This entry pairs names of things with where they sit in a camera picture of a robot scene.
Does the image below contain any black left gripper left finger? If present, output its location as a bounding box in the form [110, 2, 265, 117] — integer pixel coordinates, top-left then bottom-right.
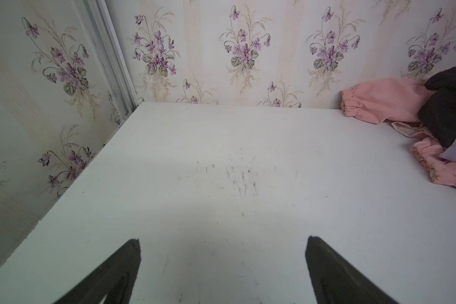
[55, 239, 141, 304]

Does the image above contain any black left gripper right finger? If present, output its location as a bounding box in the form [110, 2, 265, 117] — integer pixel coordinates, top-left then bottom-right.
[305, 236, 396, 303]

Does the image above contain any black cloth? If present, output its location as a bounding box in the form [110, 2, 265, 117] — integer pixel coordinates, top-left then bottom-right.
[417, 67, 456, 148]

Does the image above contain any pink cloth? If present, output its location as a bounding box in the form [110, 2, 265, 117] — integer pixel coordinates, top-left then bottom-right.
[340, 78, 456, 188]

